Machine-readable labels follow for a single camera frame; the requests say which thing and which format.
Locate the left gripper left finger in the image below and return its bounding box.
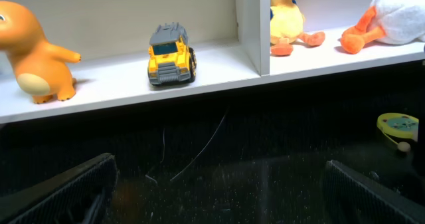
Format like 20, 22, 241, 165
0, 152, 119, 224

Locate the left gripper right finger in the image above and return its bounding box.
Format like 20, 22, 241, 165
323, 160, 425, 224

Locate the white shelf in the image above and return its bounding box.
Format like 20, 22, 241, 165
0, 0, 425, 125

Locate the yellow rubber duck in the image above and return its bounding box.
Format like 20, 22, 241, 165
0, 0, 82, 104

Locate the grey and yellow toy truck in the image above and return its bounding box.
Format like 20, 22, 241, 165
147, 21, 197, 86

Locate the white plush duck yellow hat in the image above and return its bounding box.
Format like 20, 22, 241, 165
340, 0, 425, 55

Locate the yellow rattle drum wooden handle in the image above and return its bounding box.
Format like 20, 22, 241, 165
376, 112, 420, 154

